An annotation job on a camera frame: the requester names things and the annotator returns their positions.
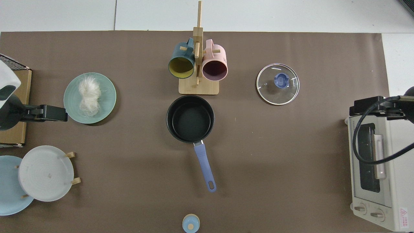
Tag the glass lid with blue knob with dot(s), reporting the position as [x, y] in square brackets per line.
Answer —
[280, 81]

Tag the wooden plate rack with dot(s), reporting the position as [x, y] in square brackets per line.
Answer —
[70, 155]

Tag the pale green plate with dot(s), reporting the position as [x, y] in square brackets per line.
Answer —
[108, 97]

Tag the grey plate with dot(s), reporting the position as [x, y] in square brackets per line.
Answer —
[45, 173]

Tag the light blue plate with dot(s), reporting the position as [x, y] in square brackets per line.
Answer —
[8, 187]

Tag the pale toaster oven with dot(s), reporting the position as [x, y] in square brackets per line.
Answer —
[396, 181]

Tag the brown table cloth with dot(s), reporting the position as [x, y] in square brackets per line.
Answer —
[278, 155]

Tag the dark teal cup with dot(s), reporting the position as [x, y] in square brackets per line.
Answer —
[181, 66]

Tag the wooden cup stand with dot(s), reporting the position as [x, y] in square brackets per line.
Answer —
[199, 87]

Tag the pink ribbed cup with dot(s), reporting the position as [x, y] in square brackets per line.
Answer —
[215, 69]

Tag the small blue round thing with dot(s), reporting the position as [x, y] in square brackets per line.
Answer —
[190, 223]

